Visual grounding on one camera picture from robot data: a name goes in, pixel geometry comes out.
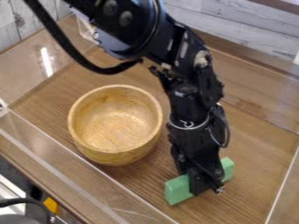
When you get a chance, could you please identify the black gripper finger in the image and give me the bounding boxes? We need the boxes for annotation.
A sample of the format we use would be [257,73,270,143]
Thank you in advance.
[188,171,217,196]

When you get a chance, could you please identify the black cable at corner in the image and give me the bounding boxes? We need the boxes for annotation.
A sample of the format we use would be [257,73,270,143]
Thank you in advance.
[0,198,52,224]

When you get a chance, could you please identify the brown wooden bowl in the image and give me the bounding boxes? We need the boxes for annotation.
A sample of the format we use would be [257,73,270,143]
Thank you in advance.
[68,85,162,166]

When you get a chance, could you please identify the clear acrylic front wall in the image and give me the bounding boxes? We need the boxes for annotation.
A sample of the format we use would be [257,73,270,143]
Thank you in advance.
[0,108,178,224]

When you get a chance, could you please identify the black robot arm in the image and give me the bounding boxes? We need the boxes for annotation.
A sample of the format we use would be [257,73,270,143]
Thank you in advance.
[64,0,229,195]

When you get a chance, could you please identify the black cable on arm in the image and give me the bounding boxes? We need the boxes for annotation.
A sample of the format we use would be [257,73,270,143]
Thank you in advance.
[22,0,230,149]

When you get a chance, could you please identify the clear acrylic corner bracket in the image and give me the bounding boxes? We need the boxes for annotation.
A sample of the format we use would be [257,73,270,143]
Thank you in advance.
[77,17,96,44]

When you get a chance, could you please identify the green rectangular block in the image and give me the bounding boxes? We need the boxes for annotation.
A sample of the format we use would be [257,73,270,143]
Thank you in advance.
[164,157,234,206]

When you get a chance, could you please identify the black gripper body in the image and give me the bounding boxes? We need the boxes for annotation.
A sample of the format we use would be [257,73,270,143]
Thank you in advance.
[166,115,226,193]

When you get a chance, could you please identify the yellow and black device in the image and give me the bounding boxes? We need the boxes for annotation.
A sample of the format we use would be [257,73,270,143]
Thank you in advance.
[24,203,81,224]

